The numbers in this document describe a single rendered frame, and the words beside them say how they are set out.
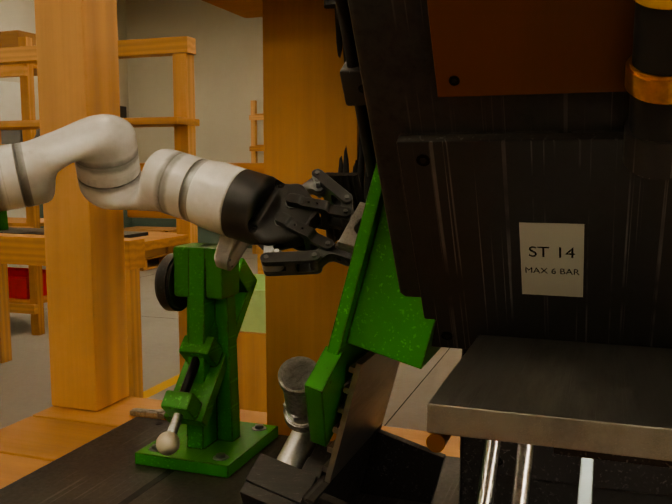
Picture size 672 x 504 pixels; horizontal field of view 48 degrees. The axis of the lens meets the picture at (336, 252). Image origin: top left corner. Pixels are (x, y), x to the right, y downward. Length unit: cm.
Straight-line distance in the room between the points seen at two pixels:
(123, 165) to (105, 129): 4
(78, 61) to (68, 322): 41
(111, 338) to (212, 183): 56
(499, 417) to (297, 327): 66
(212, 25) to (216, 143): 179
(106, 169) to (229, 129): 1115
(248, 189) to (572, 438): 44
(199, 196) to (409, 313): 27
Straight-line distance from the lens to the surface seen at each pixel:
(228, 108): 1203
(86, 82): 124
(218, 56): 1218
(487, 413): 46
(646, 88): 46
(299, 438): 76
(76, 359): 129
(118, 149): 86
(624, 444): 46
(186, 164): 82
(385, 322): 66
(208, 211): 79
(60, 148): 86
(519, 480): 60
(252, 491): 74
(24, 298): 625
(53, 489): 97
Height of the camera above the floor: 127
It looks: 6 degrees down
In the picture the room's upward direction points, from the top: straight up
